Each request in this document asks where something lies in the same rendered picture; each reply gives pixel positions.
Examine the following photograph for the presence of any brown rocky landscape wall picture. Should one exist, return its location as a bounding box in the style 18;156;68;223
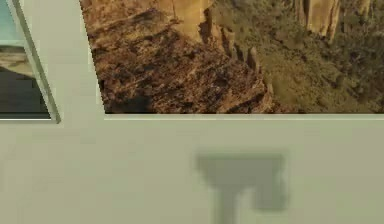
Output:
78;0;384;121

